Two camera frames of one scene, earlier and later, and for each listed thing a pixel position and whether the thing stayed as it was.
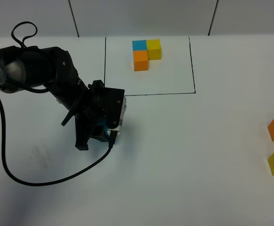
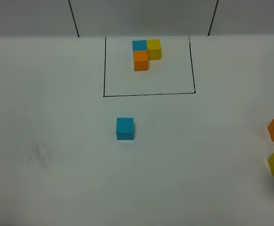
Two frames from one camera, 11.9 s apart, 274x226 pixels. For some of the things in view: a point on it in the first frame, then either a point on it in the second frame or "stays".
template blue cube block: x=139 y=44 stays
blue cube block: x=103 y=123 to x=124 y=128
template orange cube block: x=140 y=60 stays
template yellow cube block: x=154 y=49 stays
